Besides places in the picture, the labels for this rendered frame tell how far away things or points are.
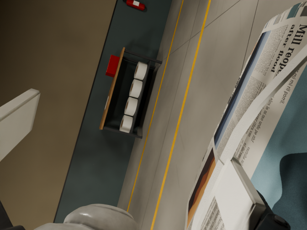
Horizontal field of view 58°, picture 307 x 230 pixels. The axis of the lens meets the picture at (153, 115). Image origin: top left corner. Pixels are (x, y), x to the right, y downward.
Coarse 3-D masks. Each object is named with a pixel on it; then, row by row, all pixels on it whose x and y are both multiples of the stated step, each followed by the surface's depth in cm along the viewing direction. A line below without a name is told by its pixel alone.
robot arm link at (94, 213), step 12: (96, 204) 48; (72, 216) 46; (84, 216) 44; (96, 216) 44; (108, 216) 45; (120, 216) 46; (36, 228) 42; (48, 228) 41; (60, 228) 41; (72, 228) 42; (84, 228) 42; (96, 228) 43; (108, 228) 43; (120, 228) 44; (132, 228) 46
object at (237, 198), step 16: (224, 176) 19; (240, 176) 17; (224, 192) 18; (240, 192) 16; (256, 192) 15; (224, 208) 17; (240, 208) 15; (256, 208) 14; (224, 224) 16; (240, 224) 15
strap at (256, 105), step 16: (304, 48) 18; (288, 64) 18; (272, 80) 18; (272, 96) 18; (256, 112) 18; (240, 128) 19; (224, 160) 19; (208, 192) 20; (208, 208) 20; (192, 224) 21
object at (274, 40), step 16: (288, 16) 25; (272, 32) 30; (288, 32) 24; (256, 48) 35; (272, 48) 26; (256, 64) 32; (272, 64) 25; (240, 80) 38; (256, 80) 28; (240, 96) 33; (256, 96) 26; (224, 112) 40; (240, 112) 30; (224, 128) 35; (224, 144) 32; (240, 144) 26; (208, 160) 37; (208, 176) 34; (192, 192) 40; (192, 208) 36
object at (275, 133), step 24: (288, 48) 22; (288, 96) 21; (264, 120) 23; (288, 120) 20; (264, 144) 22; (288, 144) 20; (264, 168) 21; (288, 168) 19; (264, 192) 21; (288, 192) 18; (216, 216) 26; (288, 216) 18
